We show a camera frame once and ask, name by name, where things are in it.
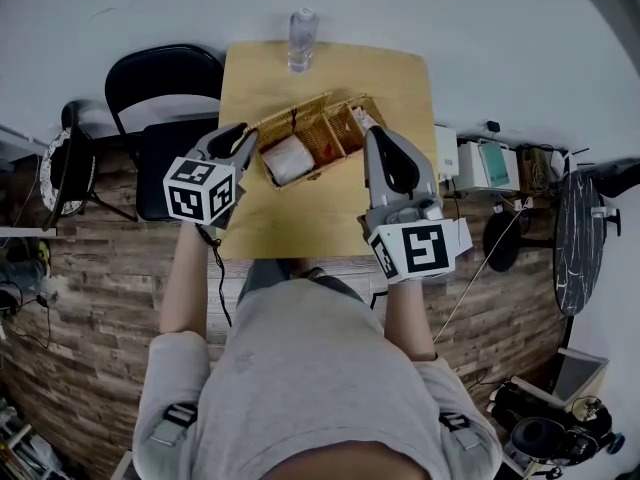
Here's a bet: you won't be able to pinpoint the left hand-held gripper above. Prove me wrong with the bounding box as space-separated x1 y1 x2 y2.
162 122 260 231

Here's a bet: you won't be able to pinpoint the round black marble table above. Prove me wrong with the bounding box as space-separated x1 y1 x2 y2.
553 169 610 317

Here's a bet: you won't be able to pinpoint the grey shoulder strap buckle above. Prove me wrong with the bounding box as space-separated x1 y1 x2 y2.
438 411 484 452
148 401 199 448

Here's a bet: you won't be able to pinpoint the black round stand base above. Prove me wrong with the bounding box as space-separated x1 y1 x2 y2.
481 209 525 274

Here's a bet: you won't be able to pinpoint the black headphones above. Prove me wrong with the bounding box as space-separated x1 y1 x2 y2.
508 407 616 469

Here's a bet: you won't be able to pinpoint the brown cardboard box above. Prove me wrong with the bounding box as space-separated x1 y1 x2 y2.
516 144 557 185

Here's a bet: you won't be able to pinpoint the white flat device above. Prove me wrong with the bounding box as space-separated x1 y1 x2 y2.
434 124 460 183

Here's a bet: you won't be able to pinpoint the person's left forearm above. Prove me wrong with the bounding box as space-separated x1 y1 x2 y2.
158 219 217 337

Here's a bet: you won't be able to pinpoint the clear plastic water bottle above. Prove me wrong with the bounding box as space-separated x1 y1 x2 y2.
286 7 320 74

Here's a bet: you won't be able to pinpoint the green and white box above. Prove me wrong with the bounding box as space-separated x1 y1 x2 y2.
477 139 522 193

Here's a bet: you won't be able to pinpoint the person's grey shirt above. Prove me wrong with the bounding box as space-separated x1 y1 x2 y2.
131 274 504 480

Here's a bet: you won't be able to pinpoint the black stool with patterned seat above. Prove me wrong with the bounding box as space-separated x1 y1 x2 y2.
39 99 139 233

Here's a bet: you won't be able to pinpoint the black folding chair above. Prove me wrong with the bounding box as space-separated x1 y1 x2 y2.
104 43 225 223

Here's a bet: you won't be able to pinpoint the white box appliance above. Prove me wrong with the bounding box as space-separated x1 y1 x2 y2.
455 139 490 193

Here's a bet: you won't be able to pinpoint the person's dark trousers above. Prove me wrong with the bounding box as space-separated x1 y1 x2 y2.
236 257 367 305

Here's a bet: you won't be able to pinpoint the wicker box with lid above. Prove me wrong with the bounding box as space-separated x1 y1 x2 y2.
247 91 389 191

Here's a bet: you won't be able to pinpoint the person's right forearm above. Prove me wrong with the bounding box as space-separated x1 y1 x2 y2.
381 274 438 362

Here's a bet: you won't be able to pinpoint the white cable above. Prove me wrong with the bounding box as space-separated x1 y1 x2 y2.
431 205 523 345

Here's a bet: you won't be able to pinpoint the white plastic packet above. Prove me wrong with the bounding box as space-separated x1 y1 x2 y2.
261 134 316 187

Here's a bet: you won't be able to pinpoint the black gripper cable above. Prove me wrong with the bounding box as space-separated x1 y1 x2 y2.
196 224 234 328

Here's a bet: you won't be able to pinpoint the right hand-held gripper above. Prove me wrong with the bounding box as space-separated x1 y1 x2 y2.
356 125 474 285

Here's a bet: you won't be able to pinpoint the white open tray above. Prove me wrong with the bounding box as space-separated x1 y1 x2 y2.
551 346 610 408

